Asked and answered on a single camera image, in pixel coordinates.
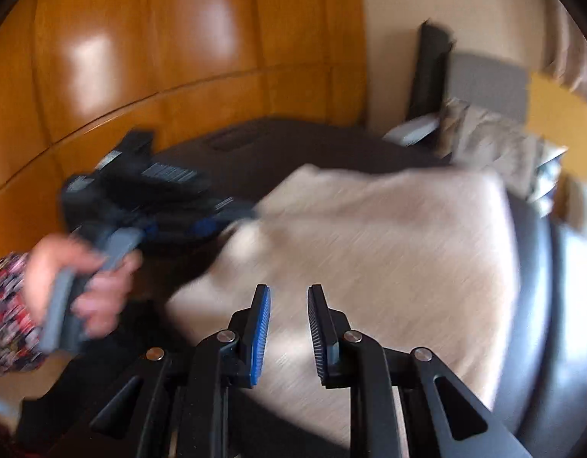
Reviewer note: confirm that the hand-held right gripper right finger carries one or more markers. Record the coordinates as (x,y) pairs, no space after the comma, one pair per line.
(317,338)

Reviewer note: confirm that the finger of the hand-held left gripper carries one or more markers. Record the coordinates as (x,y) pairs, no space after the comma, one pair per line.
(202,226)

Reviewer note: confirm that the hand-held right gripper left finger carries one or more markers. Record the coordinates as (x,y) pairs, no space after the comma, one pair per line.
(261,338)

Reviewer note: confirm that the beige knit sweater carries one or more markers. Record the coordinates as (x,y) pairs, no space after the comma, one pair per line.
(369,248)

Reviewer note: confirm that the person's left forearm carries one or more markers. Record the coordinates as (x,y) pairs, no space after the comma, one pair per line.
(7,315)

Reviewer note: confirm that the person's left hand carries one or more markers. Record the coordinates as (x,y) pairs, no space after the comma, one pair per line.
(45,267)

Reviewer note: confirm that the wooden wardrobe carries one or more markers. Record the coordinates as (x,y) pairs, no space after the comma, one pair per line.
(155,47)

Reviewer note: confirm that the tiger print cushion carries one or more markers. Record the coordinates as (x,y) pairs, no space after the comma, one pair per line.
(498,148)

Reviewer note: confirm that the black rolled mat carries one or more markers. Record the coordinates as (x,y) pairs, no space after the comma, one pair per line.
(429,71)

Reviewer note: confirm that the grey yellow blue sofa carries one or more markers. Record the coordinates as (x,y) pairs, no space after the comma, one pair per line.
(489,81)

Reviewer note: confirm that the beige patterned curtain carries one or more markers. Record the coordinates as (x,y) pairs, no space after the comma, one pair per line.
(574,47)

